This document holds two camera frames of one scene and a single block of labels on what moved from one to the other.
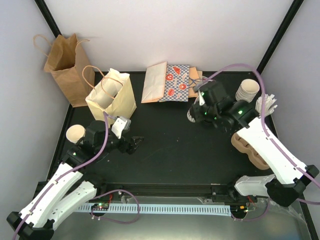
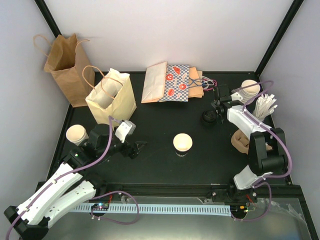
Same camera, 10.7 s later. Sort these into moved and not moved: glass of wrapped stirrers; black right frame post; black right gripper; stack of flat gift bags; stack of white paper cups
Moved: black right gripper
Not moved: glass of wrapped stirrers; stack of white paper cups; black right frame post; stack of flat gift bags
